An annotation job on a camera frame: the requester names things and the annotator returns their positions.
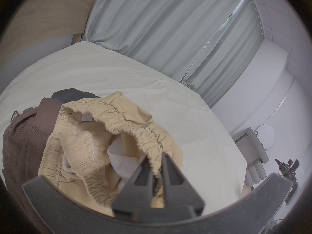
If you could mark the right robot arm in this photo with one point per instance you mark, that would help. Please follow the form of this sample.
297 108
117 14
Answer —
292 186

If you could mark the bed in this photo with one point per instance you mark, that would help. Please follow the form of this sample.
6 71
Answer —
146 86

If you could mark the beige shorts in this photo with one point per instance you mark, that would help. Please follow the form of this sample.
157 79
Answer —
117 125

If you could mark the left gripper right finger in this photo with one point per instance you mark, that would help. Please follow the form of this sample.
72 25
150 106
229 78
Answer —
180 194

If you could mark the black garment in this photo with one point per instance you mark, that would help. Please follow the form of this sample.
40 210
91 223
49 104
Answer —
70 95

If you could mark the brown garment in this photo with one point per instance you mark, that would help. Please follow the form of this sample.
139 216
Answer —
26 135

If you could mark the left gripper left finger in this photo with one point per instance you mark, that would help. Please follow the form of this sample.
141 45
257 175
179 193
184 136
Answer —
136 194

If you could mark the pale grey-green curtain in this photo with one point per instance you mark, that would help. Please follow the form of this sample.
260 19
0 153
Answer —
231 64
158 21

